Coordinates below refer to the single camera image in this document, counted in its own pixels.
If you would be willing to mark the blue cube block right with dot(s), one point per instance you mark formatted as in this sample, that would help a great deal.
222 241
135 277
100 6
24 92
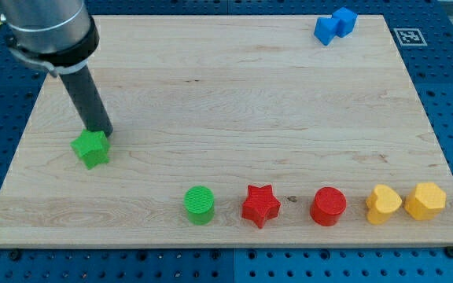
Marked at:
346 21

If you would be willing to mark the white fiducial marker tag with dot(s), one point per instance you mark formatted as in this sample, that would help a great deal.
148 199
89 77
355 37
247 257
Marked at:
407 37

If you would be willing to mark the yellow heart block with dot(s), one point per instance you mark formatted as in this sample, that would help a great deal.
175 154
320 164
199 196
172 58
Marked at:
382 202

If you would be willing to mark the wooden board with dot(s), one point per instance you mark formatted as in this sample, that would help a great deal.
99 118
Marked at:
227 102

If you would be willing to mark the red cylinder block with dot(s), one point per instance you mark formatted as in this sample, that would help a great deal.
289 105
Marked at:
328 206

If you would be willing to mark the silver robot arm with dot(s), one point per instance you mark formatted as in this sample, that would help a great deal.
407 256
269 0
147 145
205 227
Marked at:
55 36

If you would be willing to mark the green cylinder block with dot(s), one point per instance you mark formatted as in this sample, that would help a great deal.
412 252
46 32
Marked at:
199 203

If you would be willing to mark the blue cube block left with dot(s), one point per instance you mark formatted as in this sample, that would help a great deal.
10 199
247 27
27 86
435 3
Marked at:
326 29

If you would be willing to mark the green star block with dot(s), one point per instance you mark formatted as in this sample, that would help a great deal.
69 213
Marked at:
92 148

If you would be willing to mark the blue cube block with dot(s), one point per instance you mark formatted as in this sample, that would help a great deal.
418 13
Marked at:
326 29
346 21

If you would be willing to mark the red star block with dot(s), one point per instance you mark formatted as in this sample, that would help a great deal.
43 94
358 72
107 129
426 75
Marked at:
260 205

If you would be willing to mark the yellow hexagon block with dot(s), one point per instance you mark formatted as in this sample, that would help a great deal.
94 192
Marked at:
425 201

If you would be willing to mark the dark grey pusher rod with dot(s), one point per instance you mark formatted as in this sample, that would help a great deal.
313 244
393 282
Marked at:
87 100

